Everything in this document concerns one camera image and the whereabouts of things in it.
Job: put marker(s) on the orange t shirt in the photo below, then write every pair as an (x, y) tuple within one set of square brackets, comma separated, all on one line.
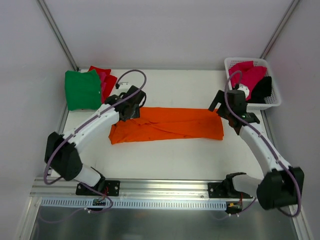
[(161, 123)]

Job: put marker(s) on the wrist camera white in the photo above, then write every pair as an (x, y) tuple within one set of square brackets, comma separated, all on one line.
[(122, 86), (243, 91)]

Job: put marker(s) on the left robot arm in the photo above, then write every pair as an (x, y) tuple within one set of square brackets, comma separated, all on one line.
[(62, 152)]

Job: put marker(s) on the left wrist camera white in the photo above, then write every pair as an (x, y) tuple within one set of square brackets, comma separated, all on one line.
[(122, 86)]

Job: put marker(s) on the aluminium mounting rail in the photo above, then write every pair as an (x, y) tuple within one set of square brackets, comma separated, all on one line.
[(132, 189)]

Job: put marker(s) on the green folded t shirt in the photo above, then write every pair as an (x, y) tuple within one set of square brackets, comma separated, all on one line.
[(82, 90)]

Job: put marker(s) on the magenta t shirt in basket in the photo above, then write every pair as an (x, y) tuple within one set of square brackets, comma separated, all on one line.
[(250, 76)]

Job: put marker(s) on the white slotted cable duct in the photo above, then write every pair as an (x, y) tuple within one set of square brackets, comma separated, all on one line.
[(155, 204)]

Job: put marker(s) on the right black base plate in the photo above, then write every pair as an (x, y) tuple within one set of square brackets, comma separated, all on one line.
[(223, 189)]

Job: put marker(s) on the black t shirt in basket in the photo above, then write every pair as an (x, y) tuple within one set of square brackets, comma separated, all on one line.
[(262, 90)]

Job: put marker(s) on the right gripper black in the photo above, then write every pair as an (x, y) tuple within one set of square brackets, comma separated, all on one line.
[(217, 103)]

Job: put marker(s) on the red folded t shirt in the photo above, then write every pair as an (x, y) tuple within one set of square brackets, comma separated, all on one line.
[(110, 79)]

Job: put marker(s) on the white plastic basket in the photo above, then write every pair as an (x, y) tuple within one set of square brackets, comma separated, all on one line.
[(274, 100)]

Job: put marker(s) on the pink folded t shirt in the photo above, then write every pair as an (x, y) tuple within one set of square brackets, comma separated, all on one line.
[(103, 84)]

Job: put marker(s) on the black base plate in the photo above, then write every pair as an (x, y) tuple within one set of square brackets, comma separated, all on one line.
[(108, 187), (223, 189)]

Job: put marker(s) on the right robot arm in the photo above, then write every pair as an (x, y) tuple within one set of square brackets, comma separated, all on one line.
[(282, 185)]

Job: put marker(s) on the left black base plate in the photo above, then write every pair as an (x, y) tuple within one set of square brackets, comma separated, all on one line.
[(108, 187)]

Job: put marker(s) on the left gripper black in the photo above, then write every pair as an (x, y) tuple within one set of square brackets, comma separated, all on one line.
[(132, 113)]

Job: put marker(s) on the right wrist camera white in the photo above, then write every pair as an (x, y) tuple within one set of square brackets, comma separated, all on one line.
[(243, 91)]

